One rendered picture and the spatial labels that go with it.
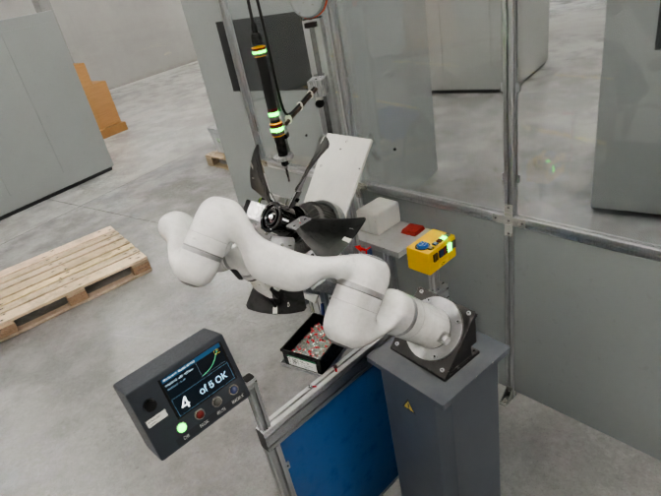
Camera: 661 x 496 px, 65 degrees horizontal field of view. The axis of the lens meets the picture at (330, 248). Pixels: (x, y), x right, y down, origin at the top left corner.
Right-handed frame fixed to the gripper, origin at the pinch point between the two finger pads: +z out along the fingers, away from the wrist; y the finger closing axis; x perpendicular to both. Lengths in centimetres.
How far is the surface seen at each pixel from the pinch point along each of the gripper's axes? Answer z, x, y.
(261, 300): 0.3, 2.3, 5.7
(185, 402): -32, 44, -38
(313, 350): 12.6, 4.8, -18.3
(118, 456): 78, 86, 93
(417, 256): 6, -42, -32
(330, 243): -13.4, -22.5, -16.2
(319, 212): -7.4, -37.7, 7.9
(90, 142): 93, -106, 586
